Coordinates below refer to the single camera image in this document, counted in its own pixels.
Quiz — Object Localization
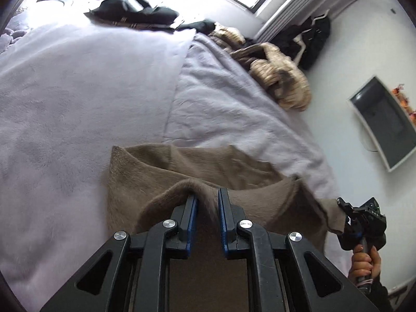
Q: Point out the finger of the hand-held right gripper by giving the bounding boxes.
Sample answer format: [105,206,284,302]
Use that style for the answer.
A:
[337,198,354,225]

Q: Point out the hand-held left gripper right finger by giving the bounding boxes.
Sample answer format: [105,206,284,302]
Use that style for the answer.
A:
[218,187,379,312]

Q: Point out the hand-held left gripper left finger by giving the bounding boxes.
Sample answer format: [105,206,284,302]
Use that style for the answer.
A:
[41,192,199,312]

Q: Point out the brown knit sweater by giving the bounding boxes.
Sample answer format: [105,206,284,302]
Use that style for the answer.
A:
[107,145,347,312]

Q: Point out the person's right forearm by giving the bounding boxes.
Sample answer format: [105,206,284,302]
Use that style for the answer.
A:
[366,278,396,312]

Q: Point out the person's right hand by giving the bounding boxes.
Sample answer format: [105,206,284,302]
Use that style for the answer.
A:
[350,245,382,285]

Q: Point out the embossed lavender bed cover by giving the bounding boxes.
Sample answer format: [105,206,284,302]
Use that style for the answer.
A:
[0,16,353,278]

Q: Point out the cream striped sweater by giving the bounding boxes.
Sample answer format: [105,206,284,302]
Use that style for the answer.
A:
[250,42,311,112]

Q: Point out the smooth lavender fleece blanket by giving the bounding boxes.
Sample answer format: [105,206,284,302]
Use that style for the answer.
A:
[0,0,197,300]

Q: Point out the dark brown garment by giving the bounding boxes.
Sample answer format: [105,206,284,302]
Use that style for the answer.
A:
[213,36,271,63]

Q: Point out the black hanging coat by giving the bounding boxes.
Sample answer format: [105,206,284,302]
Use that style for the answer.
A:
[271,15,331,71]

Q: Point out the small cream knit garment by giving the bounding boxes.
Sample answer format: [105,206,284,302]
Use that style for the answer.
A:
[210,26,246,45]

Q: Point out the plain black garment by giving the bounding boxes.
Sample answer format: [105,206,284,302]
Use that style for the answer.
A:
[175,19,217,35]

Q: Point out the grey curtain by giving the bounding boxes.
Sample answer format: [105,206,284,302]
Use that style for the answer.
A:
[255,0,358,42]

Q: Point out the black striped garment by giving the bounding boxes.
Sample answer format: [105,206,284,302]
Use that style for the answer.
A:
[84,0,180,32]

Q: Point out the television cable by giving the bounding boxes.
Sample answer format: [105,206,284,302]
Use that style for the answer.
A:
[360,136,379,153]

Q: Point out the wall television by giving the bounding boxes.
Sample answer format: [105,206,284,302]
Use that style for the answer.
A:
[348,76,416,172]

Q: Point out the orange wall decoration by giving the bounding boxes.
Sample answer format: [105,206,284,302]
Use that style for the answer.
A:
[392,84,416,128]

